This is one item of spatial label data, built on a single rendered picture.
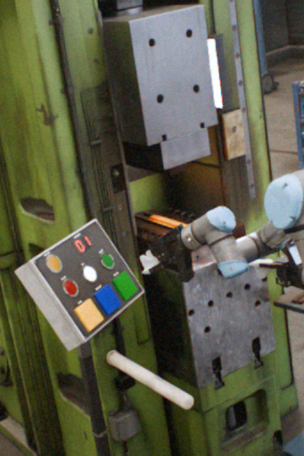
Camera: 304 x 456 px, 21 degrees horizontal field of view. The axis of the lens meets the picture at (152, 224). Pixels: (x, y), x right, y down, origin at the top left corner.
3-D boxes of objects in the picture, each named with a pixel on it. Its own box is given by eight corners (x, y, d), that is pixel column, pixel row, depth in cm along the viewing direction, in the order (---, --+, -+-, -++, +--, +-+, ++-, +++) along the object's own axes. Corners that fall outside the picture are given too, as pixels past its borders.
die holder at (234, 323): (276, 349, 315) (264, 240, 300) (198, 390, 296) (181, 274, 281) (186, 308, 360) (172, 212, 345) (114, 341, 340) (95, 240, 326)
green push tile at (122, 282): (138, 290, 259) (125, 270, 259) (126, 300, 253) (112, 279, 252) (134, 292, 260) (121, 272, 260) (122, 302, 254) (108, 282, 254)
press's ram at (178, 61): (237, 118, 290) (224, -1, 277) (147, 146, 270) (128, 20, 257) (167, 108, 323) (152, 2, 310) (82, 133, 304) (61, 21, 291)
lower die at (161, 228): (223, 248, 298) (219, 227, 295) (178, 267, 288) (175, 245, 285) (155, 226, 331) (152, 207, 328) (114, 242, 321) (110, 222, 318)
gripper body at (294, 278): (273, 283, 261) (300, 293, 251) (270, 257, 258) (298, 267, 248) (291, 275, 265) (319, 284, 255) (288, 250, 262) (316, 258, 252)
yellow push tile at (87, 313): (104, 319, 243) (89, 297, 243) (90, 331, 237) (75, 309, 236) (100, 321, 244) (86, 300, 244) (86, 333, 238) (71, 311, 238)
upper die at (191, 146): (210, 154, 286) (207, 127, 283) (164, 170, 276) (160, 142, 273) (142, 141, 319) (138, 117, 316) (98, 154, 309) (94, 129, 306)
